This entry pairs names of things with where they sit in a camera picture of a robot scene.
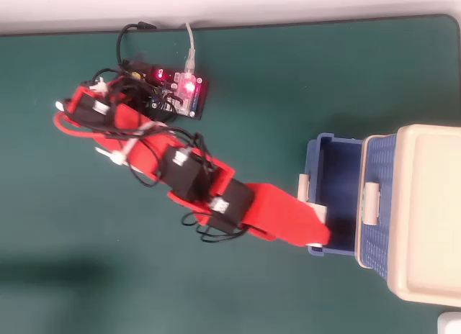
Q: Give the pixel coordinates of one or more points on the red straight gripper finger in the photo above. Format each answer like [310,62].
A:
[288,219]

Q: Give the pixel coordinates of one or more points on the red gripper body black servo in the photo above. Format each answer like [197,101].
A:
[234,204]

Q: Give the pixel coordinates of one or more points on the red curved gripper finger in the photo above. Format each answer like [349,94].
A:
[260,234]

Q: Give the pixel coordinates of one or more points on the white toy brick cube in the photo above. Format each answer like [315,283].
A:
[318,213]

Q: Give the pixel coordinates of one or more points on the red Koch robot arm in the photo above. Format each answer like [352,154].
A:
[144,157]

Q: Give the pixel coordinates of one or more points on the motor controller circuit board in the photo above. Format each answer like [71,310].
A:
[187,91]

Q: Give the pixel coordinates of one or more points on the dark green cutting mat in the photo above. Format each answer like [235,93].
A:
[252,78]

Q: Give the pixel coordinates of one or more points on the white object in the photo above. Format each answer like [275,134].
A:
[450,323]

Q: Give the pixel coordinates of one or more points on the beige plastic drawer cabinet frame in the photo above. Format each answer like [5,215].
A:
[428,211]

